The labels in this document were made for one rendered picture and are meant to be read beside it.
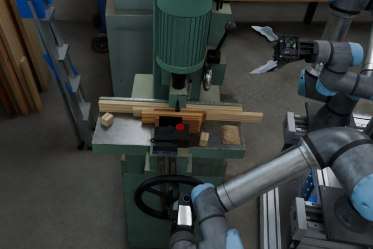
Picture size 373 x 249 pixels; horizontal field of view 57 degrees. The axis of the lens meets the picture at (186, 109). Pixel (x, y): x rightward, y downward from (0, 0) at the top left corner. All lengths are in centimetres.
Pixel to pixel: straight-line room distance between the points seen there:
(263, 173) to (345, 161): 20
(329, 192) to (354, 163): 63
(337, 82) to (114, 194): 156
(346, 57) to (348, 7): 32
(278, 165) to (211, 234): 24
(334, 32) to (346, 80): 32
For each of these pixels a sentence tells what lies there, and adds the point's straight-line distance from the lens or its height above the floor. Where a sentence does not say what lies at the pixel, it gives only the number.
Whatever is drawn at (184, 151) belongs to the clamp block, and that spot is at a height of 96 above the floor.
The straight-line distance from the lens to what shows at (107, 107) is 147.
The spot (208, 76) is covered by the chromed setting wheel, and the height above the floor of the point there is 106.
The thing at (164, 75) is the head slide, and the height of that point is 105.
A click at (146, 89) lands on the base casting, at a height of 80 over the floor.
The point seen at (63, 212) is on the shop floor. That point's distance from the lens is 229.
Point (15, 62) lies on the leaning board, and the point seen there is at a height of 47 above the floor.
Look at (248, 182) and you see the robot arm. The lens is 93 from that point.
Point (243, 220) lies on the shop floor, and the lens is 226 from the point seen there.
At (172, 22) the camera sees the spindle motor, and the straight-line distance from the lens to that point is 110.
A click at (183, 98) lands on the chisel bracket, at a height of 105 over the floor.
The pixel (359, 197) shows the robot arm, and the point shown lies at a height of 131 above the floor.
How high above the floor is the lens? 193
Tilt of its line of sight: 44 degrees down
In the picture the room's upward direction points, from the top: 6 degrees clockwise
